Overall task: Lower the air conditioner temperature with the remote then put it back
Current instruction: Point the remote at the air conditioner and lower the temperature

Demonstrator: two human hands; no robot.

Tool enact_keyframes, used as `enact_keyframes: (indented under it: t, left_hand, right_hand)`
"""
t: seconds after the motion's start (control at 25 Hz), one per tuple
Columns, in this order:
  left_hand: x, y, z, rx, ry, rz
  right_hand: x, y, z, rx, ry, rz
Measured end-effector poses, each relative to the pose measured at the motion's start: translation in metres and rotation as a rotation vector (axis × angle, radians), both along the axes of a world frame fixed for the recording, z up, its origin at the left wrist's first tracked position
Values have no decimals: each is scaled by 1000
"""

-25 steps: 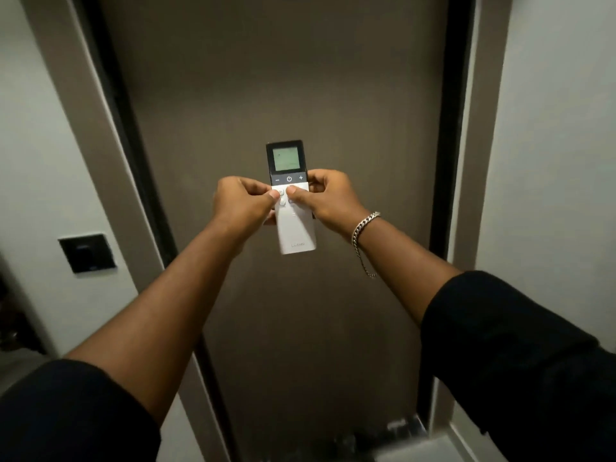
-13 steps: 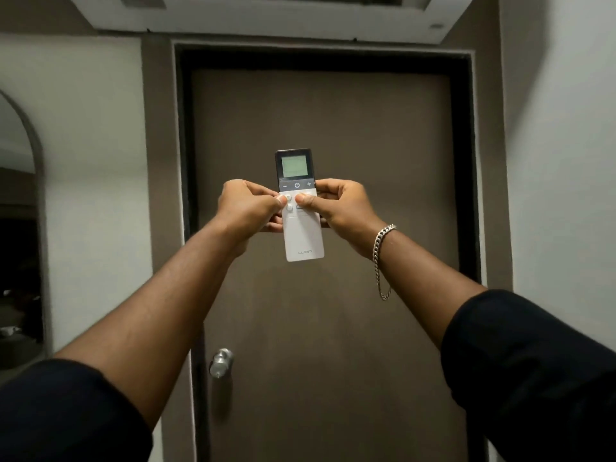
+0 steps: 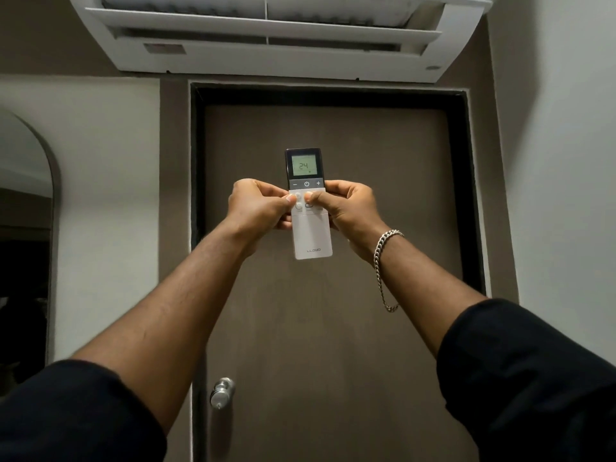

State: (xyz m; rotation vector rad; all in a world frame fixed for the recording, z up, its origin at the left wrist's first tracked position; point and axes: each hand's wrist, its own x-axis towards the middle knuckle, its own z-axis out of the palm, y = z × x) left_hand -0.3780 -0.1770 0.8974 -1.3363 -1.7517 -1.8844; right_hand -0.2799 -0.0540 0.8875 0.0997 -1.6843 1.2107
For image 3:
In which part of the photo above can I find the person's right hand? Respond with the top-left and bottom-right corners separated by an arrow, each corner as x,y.
304,180 -> 390,264

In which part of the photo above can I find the person's left hand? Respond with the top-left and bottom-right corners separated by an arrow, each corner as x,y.
226,178 -> 297,259

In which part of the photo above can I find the white air conditioner remote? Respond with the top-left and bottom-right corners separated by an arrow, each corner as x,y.
284,148 -> 334,261

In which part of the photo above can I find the person's left forearm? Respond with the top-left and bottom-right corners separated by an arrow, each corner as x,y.
71,221 -> 252,436

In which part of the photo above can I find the person's right forearm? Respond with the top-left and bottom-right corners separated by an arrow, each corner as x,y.
367,228 -> 489,357

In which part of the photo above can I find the brown wooden door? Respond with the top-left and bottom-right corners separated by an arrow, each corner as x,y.
202,105 -> 480,462

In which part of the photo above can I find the silver door knob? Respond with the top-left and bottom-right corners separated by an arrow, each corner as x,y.
210,377 -> 236,410

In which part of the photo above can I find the black right sleeve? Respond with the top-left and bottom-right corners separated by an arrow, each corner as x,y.
436,298 -> 616,462

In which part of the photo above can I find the black sleeve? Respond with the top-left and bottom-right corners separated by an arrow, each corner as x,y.
436,298 -> 616,462
0,359 -> 168,462

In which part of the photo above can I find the black left sleeve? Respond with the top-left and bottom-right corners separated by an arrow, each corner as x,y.
0,359 -> 168,462

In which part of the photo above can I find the dark door frame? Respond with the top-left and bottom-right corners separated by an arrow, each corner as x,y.
189,81 -> 487,462

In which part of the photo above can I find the silver chain bracelet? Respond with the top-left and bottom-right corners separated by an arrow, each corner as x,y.
373,229 -> 405,313

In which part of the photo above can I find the white wall air conditioner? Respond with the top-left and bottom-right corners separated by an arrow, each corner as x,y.
66,0 -> 494,84

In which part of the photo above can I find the arched wall mirror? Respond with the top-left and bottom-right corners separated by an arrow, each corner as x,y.
0,107 -> 61,399

